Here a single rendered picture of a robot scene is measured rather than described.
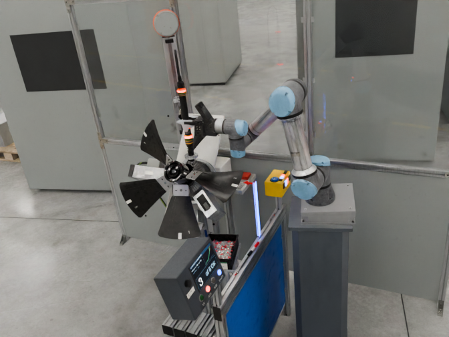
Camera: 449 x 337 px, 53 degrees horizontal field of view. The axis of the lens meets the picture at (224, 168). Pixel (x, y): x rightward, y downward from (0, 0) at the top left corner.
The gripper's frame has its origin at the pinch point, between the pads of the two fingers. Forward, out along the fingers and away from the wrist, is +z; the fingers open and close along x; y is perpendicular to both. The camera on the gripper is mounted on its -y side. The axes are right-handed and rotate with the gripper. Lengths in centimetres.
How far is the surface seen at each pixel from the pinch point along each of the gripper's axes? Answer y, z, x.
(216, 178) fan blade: 32.0, -16.3, 0.2
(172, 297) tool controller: 34, -39, -83
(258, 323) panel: 112, -40, -15
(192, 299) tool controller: 35, -46, -80
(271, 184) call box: 44, -39, 21
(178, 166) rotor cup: 26.2, 4.3, -3.4
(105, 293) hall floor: 152, 95, 7
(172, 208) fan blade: 44.8, 3.9, -15.5
